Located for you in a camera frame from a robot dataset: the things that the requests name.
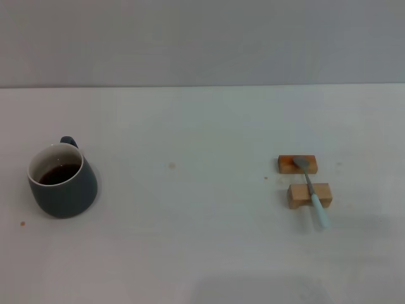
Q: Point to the dark grey ceramic mug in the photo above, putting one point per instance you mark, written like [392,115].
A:
[63,199]

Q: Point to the orange stained wooden block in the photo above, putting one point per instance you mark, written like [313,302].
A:
[286,166]

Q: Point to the notched pale wooden block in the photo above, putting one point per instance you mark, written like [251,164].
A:
[297,194]

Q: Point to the dark coffee liquid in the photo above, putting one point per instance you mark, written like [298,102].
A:
[58,175]

